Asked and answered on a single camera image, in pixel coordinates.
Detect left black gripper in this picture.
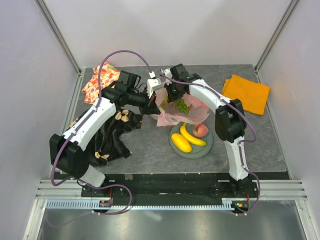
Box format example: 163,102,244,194
127,87,161,116

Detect green fake pear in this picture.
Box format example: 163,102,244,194
159,103,167,111

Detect pink plastic bag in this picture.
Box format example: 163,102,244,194
151,87,210,127

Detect yellow fake banana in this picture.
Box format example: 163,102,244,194
179,122,207,147

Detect yellow fake mango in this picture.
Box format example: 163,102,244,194
171,133,192,153

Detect fake peach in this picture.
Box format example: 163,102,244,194
192,123,209,138

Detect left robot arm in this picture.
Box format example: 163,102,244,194
49,70,163,197

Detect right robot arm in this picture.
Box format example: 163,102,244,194
162,64,249,197

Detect green fake grapes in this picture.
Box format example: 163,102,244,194
175,98,190,114

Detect orange floral cloth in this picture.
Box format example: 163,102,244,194
82,62,120,104

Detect black floral cloth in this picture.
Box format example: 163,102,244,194
85,108,143,167

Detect grey-green round plate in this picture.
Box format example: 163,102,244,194
169,122,214,159

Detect orange folded cloth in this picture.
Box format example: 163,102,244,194
221,74,271,116

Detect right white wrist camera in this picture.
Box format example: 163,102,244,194
159,68,173,81

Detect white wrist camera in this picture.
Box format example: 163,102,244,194
146,78,163,98
159,68,173,81

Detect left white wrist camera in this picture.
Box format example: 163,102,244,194
146,78,163,98

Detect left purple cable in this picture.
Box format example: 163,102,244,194
46,49,156,218

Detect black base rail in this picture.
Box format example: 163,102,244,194
81,172,259,199

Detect grey slotted cable duct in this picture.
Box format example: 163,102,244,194
46,198,236,211

